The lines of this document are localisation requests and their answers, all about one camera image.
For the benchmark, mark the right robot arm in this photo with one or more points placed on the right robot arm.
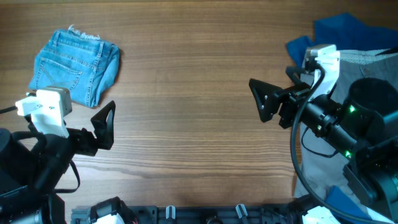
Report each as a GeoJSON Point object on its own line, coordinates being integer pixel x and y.
{"type": "Point", "coordinates": [363, 129]}

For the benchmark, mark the light blue denim jeans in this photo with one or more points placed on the light blue denim jeans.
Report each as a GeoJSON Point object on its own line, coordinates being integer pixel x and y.
{"type": "Point", "coordinates": [84, 64]}

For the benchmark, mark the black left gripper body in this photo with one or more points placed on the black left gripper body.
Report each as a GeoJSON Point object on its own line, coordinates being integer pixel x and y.
{"type": "Point", "coordinates": [82, 142]}

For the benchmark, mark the grey trousers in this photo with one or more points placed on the grey trousers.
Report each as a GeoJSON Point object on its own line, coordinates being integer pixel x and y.
{"type": "Point", "coordinates": [325, 175]}

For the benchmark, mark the dark blue garment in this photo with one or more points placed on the dark blue garment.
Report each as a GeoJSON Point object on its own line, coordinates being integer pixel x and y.
{"type": "Point", "coordinates": [347, 33]}

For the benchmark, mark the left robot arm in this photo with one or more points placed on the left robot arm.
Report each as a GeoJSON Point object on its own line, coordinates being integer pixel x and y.
{"type": "Point", "coordinates": [32, 163]}

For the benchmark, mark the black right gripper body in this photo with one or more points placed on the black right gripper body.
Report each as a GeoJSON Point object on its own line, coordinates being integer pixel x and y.
{"type": "Point", "coordinates": [290, 108]}

